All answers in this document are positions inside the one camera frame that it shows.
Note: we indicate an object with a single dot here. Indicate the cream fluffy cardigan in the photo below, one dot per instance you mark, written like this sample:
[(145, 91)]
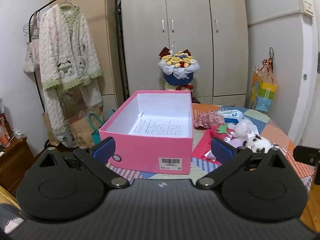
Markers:
[(67, 45)]

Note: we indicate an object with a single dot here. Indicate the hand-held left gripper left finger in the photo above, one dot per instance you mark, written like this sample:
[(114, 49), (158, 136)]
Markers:
[(102, 149)]

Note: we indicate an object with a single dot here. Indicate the black clothes rack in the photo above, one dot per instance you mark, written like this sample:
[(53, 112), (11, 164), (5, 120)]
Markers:
[(119, 30)]

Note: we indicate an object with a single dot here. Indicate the beige tall cabinet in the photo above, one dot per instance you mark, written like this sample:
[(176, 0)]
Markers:
[(105, 42)]

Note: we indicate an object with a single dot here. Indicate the colourful gift bag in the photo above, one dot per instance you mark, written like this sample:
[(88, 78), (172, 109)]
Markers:
[(265, 92)]

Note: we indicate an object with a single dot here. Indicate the teal gift bag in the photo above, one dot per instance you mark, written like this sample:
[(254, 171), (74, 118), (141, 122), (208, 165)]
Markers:
[(96, 136)]

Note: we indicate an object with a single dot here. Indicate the canvas tote bag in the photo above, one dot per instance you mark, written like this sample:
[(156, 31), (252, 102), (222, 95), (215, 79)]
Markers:
[(32, 57)]

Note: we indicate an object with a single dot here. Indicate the black and white plush toy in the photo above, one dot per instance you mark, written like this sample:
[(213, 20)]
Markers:
[(257, 142)]

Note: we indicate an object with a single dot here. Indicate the brown paper bag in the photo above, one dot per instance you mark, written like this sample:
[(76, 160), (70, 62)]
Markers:
[(47, 127), (82, 132)]

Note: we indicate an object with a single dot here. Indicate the wooden cabinet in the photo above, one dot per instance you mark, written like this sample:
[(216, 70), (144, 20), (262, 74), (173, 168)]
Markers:
[(15, 165)]

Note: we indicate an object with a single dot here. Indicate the yellow flower bouquet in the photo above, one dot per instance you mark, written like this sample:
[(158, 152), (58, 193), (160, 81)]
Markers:
[(178, 72)]

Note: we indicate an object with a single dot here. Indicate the printed paper sheet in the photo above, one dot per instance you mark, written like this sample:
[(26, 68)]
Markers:
[(160, 127)]

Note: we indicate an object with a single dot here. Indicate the blue wet wipes pack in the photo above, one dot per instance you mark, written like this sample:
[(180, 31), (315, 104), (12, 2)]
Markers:
[(231, 116)]

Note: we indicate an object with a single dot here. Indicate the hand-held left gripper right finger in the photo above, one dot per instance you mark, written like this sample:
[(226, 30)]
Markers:
[(221, 150)]

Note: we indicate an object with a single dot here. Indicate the purple bottle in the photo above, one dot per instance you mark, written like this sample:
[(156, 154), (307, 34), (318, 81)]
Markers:
[(235, 142)]

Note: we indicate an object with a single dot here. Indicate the cream fluffy pants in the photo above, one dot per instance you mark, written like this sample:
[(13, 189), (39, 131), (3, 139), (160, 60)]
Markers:
[(57, 110)]

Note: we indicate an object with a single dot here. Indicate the beige wall intercom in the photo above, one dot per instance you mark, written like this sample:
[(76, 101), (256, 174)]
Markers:
[(307, 7)]

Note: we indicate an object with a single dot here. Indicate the beige wardrobe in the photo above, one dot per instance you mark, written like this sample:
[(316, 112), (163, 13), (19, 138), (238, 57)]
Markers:
[(187, 17)]

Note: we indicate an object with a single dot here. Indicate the floral fabric pouch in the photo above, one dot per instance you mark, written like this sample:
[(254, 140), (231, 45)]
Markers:
[(210, 118)]

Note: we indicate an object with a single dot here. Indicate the patchwork tablecloth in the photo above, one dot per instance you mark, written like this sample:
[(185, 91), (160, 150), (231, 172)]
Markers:
[(272, 132)]

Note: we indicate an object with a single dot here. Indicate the red fluffy strawberry pouch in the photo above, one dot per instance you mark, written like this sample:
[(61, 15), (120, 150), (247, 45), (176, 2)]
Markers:
[(207, 140)]

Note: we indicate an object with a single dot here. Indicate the pink cardboard box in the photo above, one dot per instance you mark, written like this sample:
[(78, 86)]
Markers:
[(150, 150)]

